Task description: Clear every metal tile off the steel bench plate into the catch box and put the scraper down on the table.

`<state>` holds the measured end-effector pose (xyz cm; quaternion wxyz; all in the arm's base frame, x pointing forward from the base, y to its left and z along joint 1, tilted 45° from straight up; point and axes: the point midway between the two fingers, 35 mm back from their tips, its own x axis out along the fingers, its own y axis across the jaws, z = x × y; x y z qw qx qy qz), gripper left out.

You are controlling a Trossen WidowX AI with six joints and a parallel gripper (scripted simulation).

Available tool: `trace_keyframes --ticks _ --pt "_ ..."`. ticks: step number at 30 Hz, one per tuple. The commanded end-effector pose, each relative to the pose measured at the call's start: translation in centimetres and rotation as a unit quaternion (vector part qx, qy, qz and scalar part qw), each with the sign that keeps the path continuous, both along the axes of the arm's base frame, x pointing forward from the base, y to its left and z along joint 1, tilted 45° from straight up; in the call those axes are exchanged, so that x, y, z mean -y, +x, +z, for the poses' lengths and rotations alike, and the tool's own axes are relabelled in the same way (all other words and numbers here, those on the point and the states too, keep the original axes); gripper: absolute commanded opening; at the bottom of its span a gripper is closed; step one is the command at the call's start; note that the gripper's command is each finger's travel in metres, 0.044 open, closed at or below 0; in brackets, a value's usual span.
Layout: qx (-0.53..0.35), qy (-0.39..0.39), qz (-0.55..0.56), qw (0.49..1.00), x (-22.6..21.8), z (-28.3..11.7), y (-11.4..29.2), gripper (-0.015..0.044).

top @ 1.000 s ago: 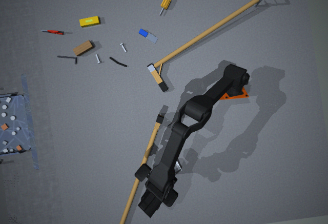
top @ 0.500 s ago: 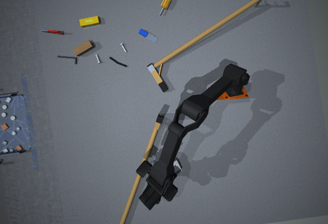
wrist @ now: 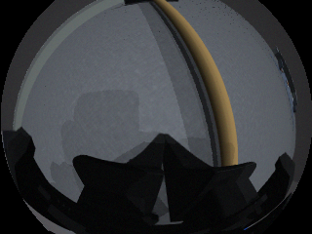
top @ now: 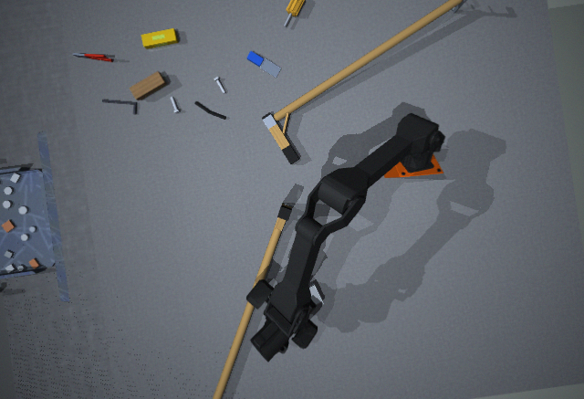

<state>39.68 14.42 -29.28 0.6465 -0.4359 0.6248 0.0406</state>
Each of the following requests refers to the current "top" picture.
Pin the long scraper with wooden handle and black blade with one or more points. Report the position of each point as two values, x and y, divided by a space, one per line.
283 215

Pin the yellow-handled screwdriver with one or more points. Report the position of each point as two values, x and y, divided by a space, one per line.
293 8

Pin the dark grey l-shaped bar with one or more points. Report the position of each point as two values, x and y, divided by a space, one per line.
123 102

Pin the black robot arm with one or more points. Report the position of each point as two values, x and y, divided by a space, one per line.
345 191

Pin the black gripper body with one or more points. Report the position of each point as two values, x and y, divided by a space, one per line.
261 293

